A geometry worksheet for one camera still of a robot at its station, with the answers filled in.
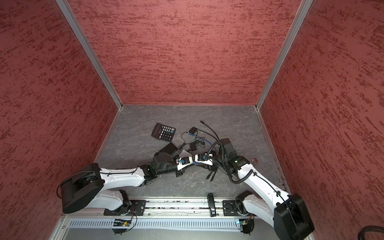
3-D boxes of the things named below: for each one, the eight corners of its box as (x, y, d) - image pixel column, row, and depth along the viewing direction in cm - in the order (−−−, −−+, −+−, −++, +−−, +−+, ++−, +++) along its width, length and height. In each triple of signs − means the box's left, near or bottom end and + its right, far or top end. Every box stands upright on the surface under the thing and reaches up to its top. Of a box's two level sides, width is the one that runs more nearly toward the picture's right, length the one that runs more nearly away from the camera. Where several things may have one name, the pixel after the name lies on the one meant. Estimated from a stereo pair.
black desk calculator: (150, 135, 104) (149, 133, 102) (157, 124, 110) (156, 122, 108) (170, 142, 101) (170, 140, 99) (176, 130, 107) (176, 128, 105)
